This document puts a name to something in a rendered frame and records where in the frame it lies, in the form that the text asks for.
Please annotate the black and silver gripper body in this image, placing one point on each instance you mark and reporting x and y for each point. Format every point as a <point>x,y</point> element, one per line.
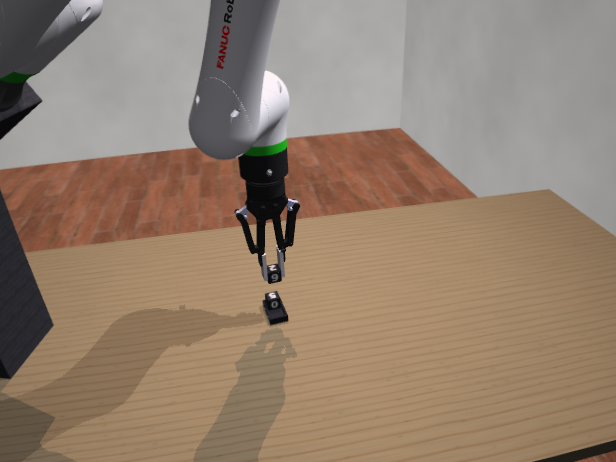
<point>261,195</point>

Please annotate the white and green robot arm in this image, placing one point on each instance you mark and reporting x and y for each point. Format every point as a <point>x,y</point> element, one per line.
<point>239,113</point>

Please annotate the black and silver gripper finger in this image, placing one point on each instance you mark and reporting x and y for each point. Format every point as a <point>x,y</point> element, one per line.
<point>242,215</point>
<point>293,207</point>

